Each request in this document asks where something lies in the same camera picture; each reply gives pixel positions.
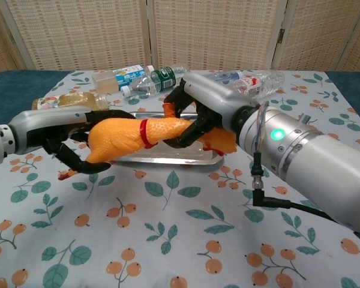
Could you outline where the clear bottle blue label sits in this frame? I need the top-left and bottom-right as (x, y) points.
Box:
(208, 71), (247, 85)

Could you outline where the thin coloured wire bundle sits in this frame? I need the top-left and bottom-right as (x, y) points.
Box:
(254, 101), (270, 154)

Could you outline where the black cable with connector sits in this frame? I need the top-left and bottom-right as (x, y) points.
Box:
(250, 151), (359, 232)

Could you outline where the rectangular metal tray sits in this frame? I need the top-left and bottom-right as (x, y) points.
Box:
(110, 110), (224, 166)

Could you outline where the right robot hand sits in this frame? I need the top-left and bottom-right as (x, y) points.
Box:
(163, 71), (259, 148)

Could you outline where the small clear bottle white cap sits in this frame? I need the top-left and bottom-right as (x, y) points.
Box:
(121, 74), (161, 98)

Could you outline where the woven folding screen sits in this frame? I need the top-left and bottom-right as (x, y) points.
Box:
(0, 0), (360, 73)

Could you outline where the clear bottle green label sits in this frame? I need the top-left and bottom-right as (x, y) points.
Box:
(149, 66), (190, 91)

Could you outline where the clear bottle red white label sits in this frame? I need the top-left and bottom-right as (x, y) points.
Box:
(233, 71), (286, 101)

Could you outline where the teal table cover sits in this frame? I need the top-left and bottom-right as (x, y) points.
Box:
(0, 69), (360, 121)

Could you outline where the square bottle blue white label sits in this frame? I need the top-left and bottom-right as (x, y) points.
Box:
(92, 64), (155, 94)

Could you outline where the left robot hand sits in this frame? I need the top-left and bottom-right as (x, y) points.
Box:
(8, 106), (136, 175)

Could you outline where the orange rubber toy chicken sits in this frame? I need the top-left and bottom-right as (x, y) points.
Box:
(58, 116), (238, 181)

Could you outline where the yellow liquid bottle floral label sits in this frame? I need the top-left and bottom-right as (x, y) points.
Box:
(31, 92), (110, 110)

